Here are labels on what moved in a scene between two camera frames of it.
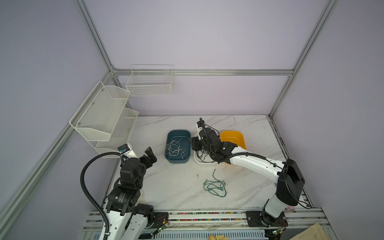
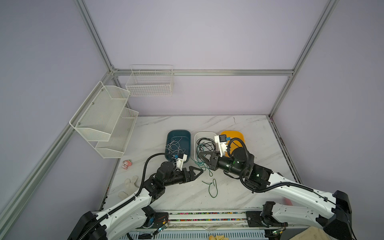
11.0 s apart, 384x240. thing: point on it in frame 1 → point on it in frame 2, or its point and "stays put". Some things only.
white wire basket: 150,80 stays put
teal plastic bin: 178,146 stays put
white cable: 174,148 stays put
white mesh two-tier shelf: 104,121 stays put
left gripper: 148,163 → 191,174
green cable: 217,188 → 200,155
